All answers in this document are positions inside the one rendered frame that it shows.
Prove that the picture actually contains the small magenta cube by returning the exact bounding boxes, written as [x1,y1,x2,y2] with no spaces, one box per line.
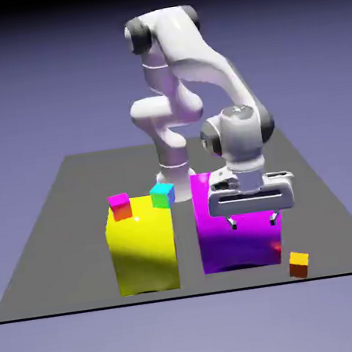
[107,191,134,223]

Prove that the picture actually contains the small cyan cube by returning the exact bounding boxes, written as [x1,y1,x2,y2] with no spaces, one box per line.
[148,180,178,212]

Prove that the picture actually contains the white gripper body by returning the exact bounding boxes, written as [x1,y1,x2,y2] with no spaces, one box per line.
[204,176,297,221]

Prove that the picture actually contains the small orange cube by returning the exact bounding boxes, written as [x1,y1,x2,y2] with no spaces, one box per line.
[286,249,313,280]

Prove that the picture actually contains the large yellow box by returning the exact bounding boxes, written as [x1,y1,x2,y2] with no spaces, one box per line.
[100,191,183,299]

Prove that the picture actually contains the large magenta box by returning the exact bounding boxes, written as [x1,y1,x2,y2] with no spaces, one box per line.
[188,162,289,276]

